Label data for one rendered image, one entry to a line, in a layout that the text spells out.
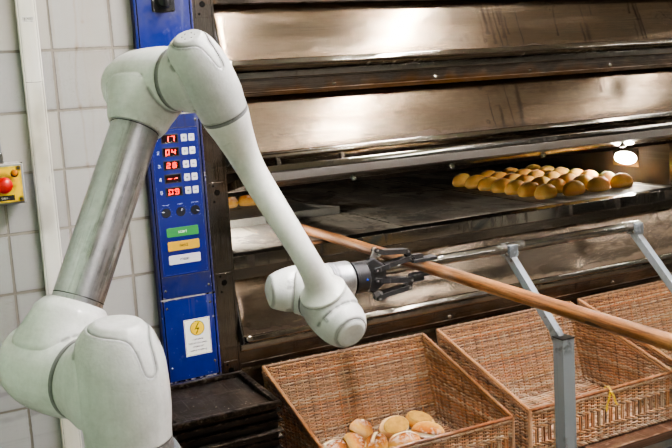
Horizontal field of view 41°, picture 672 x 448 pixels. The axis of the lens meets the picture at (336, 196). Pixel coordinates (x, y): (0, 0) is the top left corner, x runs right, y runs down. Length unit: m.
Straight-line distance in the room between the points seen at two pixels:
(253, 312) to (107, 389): 1.10
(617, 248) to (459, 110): 0.85
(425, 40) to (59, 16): 1.09
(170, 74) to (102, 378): 0.60
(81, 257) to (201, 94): 0.39
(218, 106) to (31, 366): 0.60
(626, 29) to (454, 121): 0.79
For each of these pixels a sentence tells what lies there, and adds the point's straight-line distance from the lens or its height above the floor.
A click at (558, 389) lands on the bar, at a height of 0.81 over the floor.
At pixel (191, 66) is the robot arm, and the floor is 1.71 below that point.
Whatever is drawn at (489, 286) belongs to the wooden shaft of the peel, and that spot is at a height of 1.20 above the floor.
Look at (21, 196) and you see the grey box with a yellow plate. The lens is 2.33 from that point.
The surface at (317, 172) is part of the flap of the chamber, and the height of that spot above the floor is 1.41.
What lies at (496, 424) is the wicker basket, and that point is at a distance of 2.50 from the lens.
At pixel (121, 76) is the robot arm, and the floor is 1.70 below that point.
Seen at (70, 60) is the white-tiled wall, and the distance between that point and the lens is 2.41.
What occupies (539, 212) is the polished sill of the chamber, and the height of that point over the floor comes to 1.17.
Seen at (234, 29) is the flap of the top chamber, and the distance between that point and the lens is 2.55.
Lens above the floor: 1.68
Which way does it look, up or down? 8 degrees down
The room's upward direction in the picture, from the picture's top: 4 degrees counter-clockwise
